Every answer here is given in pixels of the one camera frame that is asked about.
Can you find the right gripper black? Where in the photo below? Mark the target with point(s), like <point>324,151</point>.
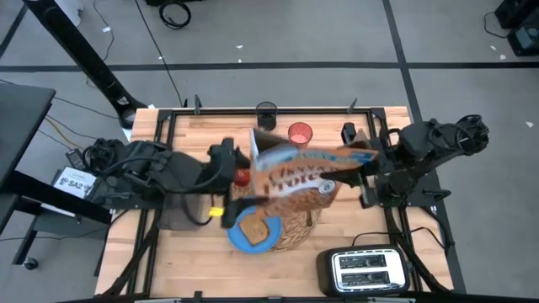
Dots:
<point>364,173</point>

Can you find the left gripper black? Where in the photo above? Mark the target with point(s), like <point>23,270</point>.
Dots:
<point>225,164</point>

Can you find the toast slice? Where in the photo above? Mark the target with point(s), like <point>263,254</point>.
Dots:
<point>254,229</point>

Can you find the blue plate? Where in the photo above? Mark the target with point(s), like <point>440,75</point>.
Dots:
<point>273,227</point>

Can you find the bread bag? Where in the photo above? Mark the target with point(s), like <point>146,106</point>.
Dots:
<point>295,177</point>

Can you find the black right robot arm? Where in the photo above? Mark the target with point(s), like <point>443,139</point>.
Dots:
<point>425,145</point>

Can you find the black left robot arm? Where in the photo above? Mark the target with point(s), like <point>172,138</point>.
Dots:
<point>168,170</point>

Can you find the small red round object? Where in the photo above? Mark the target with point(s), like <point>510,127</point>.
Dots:
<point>241,177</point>

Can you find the small black container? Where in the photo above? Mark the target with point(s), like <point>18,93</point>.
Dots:
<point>348,132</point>

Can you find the red translucent cup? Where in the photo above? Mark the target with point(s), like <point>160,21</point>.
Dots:
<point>300,134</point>

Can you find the round woven straw placemat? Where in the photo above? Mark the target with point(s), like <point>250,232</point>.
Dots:
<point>295,233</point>

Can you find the black mesh cup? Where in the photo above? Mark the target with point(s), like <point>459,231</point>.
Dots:
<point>266,115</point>

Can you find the black and silver toaster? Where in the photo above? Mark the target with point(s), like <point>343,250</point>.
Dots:
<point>364,271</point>

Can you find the white printed paper sheet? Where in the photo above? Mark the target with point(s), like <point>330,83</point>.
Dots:
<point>76,181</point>

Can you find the black power adapter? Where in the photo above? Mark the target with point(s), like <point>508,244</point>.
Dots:
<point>76,159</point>

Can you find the black caster wheel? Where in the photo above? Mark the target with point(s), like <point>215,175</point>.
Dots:
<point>30,264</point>

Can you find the black tower stand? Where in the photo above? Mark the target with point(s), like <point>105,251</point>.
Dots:
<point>84,54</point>

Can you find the black equipment box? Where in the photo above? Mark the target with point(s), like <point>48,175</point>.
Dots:
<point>524,33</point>

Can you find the black desk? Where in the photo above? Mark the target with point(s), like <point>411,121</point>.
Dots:
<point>21,122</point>

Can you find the black table frame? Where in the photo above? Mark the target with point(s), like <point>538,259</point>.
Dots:
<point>303,111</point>

